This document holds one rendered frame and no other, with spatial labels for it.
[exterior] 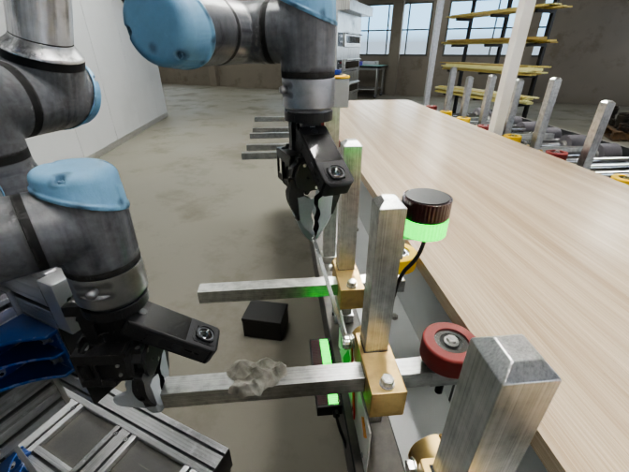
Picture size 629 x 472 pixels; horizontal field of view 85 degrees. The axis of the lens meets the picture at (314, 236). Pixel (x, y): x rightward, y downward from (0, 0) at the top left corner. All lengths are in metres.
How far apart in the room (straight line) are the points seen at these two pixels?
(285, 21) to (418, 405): 0.73
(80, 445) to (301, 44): 1.28
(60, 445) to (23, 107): 1.05
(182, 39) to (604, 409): 0.61
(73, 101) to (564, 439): 0.85
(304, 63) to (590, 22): 11.41
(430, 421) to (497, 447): 0.54
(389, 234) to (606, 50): 11.53
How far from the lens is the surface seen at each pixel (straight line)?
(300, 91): 0.50
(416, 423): 0.80
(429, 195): 0.45
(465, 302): 0.64
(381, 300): 0.49
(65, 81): 0.74
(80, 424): 1.47
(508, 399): 0.24
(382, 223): 0.42
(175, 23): 0.39
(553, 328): 0.65
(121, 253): 0.41
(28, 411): 0.82
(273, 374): 0.53
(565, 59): 11.75
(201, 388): 0.54
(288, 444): 1.47
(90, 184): 0.37
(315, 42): 0.49
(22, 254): 0.39
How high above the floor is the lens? 1.27
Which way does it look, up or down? 29 degrees down
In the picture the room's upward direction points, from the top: straight up
